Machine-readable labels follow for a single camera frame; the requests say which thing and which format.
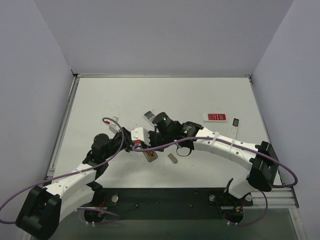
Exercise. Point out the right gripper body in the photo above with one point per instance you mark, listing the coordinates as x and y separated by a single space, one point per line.
152 139

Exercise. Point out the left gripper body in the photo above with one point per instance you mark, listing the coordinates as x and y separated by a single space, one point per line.
126 139

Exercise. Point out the beige remote control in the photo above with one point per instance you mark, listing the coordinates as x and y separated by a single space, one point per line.
150 156

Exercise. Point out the beige battery cover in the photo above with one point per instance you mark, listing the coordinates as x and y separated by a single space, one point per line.
172 158

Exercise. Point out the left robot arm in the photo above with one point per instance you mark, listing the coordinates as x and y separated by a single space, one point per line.
45 207

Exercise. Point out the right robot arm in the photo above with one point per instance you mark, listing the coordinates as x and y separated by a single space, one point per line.
258 160

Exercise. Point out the grey white remote control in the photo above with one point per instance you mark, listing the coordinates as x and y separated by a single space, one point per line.
149 116

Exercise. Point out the red white remote control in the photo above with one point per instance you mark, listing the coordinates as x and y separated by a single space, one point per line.
214 118

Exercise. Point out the slim white remote control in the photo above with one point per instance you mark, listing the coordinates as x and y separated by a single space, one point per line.
234 128

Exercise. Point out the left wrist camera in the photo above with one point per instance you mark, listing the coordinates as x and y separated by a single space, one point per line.
113 127

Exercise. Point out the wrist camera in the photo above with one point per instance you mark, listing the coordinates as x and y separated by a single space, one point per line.
140 134
113 127

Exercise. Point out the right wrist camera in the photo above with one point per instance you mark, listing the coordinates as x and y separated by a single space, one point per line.
140 134

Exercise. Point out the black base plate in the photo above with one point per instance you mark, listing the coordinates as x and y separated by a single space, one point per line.
164 203

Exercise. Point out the aluminium frame rail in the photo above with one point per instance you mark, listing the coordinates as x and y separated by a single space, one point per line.
278 198

